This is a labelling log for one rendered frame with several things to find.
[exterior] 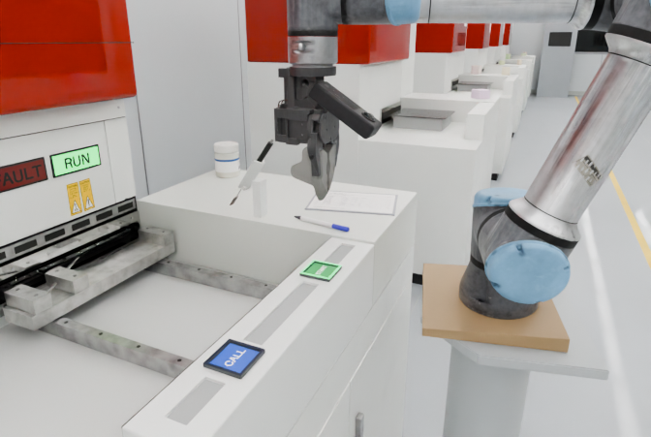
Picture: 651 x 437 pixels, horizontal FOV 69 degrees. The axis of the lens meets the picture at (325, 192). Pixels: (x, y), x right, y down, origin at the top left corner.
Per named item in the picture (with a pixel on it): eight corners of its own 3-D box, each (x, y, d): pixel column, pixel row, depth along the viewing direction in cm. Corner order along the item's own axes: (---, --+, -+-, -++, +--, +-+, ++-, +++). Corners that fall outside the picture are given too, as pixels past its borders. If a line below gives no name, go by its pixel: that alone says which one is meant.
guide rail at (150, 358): (21, 324, 92) (18, 310, 91) (31, 319, 93) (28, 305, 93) (237, 401, 72) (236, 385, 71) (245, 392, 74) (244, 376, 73)
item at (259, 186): (238, 215, 108) (234, 158, 103) (247, 209, 111) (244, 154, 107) (261, 219, 105) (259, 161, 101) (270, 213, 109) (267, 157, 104)
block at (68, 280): (46, 286, 94) (44, 272, 93) (62, 278, 97) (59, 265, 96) (75, 294, 91) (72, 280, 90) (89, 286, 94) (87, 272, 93)
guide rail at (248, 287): (129, 265, 115) (127, 255, 114) (135, 263, 117) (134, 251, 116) (314, 312, 96) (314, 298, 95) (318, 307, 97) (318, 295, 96)
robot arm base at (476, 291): (521, 277, 103) (525, 235, 99) (551, 318, 88) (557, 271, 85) (450, 279, 103) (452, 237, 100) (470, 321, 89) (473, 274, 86)
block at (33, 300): (6, 305, 87) (3, 291, 86) (24, 296, 90) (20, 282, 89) (36, 315, 84) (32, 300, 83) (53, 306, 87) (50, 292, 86)
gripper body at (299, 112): (296, 137, 81) (294, 64, 77) (343, 141, 78) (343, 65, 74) (273, 145, 75) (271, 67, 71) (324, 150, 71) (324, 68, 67)
